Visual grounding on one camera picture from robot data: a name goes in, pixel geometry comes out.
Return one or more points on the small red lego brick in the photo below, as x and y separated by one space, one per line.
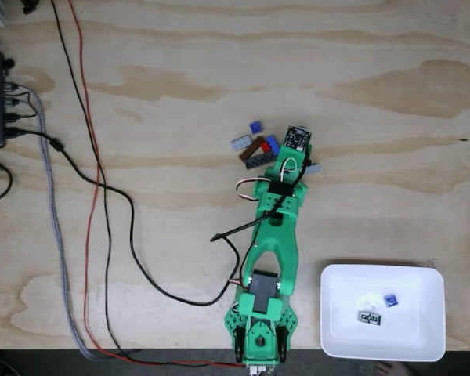
265 146

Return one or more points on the small black object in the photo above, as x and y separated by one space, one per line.
30 6

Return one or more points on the dark grey long lego brick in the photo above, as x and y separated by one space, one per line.
259 161

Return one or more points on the white plastic bin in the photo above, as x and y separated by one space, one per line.
415 337

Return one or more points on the person's foot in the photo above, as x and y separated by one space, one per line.
389 370

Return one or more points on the camera circuit board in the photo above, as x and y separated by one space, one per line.
297 138

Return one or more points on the blue two-by-four lego brick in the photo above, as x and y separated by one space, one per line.
273 143

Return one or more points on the black round connector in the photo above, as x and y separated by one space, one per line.
8 63

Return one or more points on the light grey two-by-four lego brick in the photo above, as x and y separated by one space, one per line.
241 143
316 168

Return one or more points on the blue square lego brick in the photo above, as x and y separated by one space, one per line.
391 301

